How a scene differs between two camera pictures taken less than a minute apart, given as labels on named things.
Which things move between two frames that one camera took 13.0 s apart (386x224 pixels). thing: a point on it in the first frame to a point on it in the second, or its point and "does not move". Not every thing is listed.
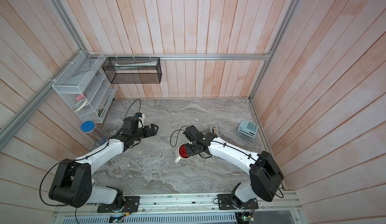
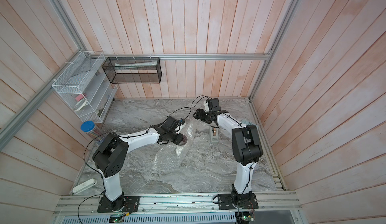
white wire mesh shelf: x=86 y=86 does not move
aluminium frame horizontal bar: x=202 y=56 does not move
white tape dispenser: x=213 y=129 does not move
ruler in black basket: x=152 y=64 does not move
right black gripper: x=188 y=151 to x=199 y=115
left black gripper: x=154 y=132 to x=179 y=140
